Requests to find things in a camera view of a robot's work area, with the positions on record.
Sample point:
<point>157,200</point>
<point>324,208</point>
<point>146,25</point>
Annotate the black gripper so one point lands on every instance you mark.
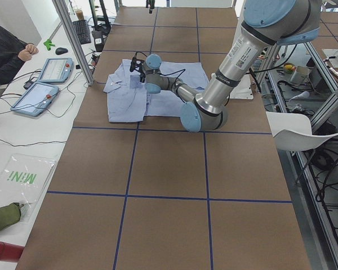
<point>142,76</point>

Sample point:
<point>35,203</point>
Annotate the light blue striped shirt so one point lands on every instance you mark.
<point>128,101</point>

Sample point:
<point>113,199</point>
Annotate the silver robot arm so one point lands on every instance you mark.
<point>265,23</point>

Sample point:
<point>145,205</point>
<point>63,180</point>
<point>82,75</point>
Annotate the person's hand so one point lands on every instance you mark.
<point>27,53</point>

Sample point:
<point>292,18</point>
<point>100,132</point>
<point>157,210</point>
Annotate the black keyboard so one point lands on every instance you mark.
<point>82,30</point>

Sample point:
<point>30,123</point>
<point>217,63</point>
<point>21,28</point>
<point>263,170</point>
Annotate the black computer mouse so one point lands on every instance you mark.
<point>61,51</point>

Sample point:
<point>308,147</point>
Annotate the far blue teach pendant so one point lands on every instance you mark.
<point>56,70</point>

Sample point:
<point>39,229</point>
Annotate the blue teach pendant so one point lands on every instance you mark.
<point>35,99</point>
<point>56,70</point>

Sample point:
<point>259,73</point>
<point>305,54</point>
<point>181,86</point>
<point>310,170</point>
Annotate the green plastic clamp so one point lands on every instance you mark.
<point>48,44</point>

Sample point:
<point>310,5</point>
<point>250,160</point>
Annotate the near blue teach pendant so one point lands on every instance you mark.
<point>35,99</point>

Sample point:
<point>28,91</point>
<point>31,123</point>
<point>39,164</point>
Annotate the person in black jacket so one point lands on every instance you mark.
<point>10,63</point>

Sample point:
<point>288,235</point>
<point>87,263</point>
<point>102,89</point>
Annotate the white MINI plastic bag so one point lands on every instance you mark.
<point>23,180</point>

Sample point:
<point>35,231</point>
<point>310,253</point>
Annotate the olive green pouch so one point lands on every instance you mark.
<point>10,214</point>

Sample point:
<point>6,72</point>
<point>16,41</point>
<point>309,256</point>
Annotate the red cylinder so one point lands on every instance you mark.
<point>10,252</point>

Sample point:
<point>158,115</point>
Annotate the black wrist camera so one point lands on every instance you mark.
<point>133,64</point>

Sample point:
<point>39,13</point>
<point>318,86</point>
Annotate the aluminium frame post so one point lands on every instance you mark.
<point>65,19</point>

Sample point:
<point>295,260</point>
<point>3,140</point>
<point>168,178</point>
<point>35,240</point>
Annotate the white camera stand pedestal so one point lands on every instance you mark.
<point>242,91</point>

